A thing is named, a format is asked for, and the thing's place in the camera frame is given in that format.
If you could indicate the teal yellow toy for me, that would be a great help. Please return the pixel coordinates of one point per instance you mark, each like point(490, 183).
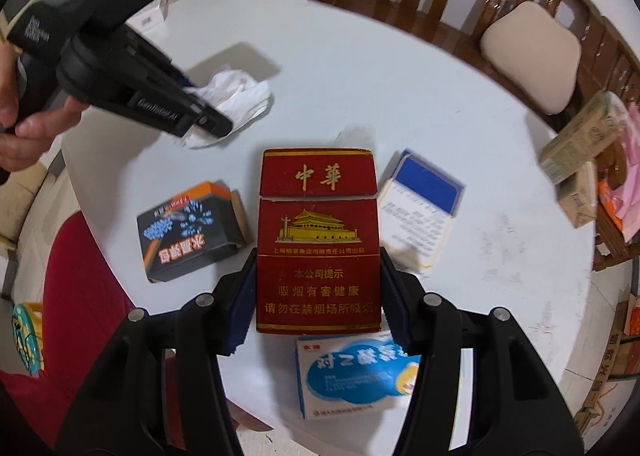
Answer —
point(27, 335)

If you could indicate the cardboard boxes stack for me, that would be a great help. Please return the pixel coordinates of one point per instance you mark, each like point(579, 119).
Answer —
point(607, 349)

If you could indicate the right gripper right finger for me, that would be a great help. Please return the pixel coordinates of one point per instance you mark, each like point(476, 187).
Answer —
point(516, 407)

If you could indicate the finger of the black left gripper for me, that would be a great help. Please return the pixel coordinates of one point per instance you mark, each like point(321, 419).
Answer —
point(213, 122)

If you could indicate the pink plastic bag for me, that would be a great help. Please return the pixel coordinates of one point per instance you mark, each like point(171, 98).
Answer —
point(621, 202)

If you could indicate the beige seat cushion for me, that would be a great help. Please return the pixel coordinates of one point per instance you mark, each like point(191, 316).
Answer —
point(538, 54)

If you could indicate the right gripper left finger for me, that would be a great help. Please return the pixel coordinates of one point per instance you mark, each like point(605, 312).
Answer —
point(156, 387)

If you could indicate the black orange small box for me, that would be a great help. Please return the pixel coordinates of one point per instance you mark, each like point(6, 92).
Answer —
point(192, 230)

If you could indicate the left hand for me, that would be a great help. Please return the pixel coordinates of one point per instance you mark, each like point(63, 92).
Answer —
point(34, 135)

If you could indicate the green beige carton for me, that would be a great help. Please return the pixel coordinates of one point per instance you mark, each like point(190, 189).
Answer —
point(595, 127)

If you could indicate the small beige carton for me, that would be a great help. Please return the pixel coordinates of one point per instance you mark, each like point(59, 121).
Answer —
point(577, 195)

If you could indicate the blue white medicine box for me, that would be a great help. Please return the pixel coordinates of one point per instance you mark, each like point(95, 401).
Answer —
point(351, 375)

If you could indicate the blue white small box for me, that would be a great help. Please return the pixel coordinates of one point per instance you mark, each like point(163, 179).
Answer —
point(416, 207)

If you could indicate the white tissue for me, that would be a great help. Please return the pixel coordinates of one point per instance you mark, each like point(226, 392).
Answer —
point(237, 95)

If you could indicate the red cigarette pack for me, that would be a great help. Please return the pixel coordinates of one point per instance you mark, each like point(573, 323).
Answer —
point(318, 246)

